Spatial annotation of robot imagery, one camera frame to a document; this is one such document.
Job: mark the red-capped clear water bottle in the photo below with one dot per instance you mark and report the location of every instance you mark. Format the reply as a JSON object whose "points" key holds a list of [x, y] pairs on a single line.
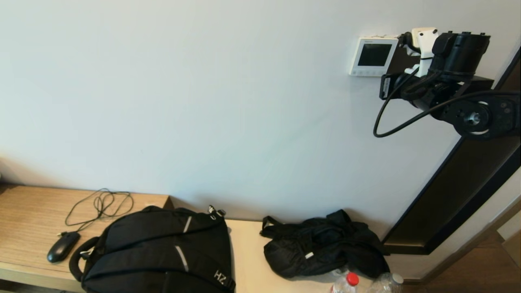
{"points": [[346, 285]]}

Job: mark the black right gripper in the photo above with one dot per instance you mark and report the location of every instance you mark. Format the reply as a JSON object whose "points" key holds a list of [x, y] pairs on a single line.
{"points": [[401, 87]]}

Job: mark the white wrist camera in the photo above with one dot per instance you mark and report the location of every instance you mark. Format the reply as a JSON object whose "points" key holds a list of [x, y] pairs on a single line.
{"points": [[424, 42]]}

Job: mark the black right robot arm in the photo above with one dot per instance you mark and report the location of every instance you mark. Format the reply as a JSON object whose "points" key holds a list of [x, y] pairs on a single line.
{"points": [[464, 53]]}

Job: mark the white wall thermostat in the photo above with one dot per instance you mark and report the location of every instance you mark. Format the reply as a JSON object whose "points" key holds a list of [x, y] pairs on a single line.
{"points": [[372, 55]]}

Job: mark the black backpack with grey stripes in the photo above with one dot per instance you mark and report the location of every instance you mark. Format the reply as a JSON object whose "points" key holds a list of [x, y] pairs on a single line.
{"points": [[154, 248]]}

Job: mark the crumpled black nylon bag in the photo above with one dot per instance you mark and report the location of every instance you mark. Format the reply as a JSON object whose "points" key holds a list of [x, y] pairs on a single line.
{"points": [[321, 244]]}

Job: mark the black computer mouse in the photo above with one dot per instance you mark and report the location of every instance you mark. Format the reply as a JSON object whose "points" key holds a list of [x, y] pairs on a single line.
{"points": [[62, 247]]}

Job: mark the dark bronze door frame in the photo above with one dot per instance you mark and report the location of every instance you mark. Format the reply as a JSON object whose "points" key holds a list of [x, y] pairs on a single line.
{"points": [[468, 191]]}

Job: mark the wooden skirting board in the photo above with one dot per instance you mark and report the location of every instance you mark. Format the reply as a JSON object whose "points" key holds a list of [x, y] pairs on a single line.
{"points": [[460, 254]]}

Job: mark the wooden desk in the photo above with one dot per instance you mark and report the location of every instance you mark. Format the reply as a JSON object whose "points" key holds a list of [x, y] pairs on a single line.
{"points": [[24, 274]]}

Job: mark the dark wall switch plate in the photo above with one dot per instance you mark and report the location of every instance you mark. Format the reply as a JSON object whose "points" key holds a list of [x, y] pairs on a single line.
{"points": [[401, 61]]}

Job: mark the white-capped clear plastic bottle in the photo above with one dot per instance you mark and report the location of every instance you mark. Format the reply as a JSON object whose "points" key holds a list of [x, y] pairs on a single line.
{"points": [[386, 285]]}

